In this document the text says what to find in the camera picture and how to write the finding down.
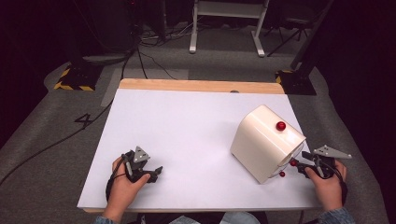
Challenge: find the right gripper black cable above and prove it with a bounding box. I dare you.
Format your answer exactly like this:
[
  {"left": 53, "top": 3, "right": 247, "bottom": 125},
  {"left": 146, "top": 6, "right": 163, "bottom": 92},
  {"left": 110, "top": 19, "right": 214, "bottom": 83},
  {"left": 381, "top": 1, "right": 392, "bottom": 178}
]
[{"left": 323, "top": 160, "right": 349, "bottom": 207}]

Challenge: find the person's right hand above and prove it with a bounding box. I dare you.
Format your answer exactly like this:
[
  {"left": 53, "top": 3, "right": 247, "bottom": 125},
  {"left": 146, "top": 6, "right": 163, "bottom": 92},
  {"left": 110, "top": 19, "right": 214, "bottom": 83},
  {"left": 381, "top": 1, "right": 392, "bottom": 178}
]
[{"left": 304, "top": 160, "right": 347, "bottom": 213}]

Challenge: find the cream box with red knobs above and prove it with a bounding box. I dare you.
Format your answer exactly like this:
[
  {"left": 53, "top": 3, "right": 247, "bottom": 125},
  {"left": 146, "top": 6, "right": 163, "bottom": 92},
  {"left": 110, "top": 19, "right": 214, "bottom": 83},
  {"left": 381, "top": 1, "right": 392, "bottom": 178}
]
[{"left": 230, "top": 104, "right": 308, "bottom": 185}]

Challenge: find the black yellow striped stand base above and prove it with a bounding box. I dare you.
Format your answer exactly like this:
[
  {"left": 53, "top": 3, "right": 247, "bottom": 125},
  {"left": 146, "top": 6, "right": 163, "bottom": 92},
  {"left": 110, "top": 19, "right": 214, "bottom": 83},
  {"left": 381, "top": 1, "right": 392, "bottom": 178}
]
[{"left": 52, "top": 63, "right": 105, "bottom": 92}]

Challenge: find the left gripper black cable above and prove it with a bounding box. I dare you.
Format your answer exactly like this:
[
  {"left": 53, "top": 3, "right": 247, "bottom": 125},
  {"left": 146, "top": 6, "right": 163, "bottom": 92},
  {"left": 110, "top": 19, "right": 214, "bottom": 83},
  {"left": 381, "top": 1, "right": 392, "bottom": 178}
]
[{"left": 105, "top": 154, "right": 129, "bottom": 203}]

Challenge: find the black stand base with pole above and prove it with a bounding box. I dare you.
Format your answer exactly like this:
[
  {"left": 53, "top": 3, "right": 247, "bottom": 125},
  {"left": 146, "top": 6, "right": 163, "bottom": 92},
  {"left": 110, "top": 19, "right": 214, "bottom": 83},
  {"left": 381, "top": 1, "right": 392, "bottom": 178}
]
[{"left": 275, "top": 0, "right": 336, "bottom": 96}]

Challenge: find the person's left hand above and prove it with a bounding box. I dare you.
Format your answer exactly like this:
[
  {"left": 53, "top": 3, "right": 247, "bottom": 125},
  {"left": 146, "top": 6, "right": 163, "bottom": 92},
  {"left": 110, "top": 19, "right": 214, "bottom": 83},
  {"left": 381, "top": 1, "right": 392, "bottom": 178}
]
[{"left": 111, "top": 156, "right": 151, "bottom": 217}]

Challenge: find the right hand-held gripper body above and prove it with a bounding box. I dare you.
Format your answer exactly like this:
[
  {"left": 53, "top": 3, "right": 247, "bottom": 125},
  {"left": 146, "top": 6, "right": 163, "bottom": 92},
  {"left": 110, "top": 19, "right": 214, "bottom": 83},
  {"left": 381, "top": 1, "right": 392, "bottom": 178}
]
[{"left": 306, "top": 144, "right": 353, "bottom": 180}]

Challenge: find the white metal stand frame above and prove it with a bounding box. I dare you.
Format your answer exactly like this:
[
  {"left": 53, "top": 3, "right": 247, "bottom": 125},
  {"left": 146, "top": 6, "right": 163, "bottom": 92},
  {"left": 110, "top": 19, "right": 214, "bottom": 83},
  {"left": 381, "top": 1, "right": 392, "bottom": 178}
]
[{"left": 189, "top": 0, "right": 271, "bottom": 58}]

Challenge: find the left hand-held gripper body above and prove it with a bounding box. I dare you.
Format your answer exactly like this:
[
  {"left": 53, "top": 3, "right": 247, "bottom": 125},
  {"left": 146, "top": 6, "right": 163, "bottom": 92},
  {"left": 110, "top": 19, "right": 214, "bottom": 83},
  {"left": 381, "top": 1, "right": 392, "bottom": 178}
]
[{"left": 122, "top": 146, "right": 151, "bottom": 184}]

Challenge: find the long black floor cable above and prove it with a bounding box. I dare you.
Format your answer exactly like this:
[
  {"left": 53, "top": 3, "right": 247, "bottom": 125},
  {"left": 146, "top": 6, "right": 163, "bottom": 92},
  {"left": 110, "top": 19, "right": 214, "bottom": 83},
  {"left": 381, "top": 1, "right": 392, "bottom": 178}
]
[{"left": 0, "top": 99, "right": 114, "bottom": 187}]

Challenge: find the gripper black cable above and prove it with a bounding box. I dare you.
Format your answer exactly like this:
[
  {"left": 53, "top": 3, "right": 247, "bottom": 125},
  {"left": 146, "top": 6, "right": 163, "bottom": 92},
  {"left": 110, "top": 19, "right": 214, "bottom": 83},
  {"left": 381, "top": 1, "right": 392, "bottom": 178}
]
[
  {"left": 105, "top": 154, "right": 129, "bottom": 203},
  {"left": 323, "top": 160, "right": 349, "bottom": 207}
]

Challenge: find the white table cover sheet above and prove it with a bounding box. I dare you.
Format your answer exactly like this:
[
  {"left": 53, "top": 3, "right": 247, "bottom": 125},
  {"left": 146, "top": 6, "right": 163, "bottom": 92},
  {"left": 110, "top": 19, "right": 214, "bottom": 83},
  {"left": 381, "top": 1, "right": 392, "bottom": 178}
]
[{"left": 77, "top": 88, "right": 322, "bottom": 210}]

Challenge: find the thin black floor cable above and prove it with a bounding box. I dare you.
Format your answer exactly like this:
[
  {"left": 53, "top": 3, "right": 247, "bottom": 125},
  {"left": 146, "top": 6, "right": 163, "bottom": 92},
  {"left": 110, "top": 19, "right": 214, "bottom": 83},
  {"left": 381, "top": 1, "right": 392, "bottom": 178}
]
[{"left": 136, "top": 46, "right": 179, "bottom": 81}]

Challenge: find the black tripod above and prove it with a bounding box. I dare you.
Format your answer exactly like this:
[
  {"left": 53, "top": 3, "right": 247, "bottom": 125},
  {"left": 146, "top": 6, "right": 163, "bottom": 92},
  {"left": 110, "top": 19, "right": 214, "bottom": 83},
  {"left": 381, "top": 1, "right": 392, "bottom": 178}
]
[{"left": 266, "top": 17, "right": 313, "bottom": 58}]

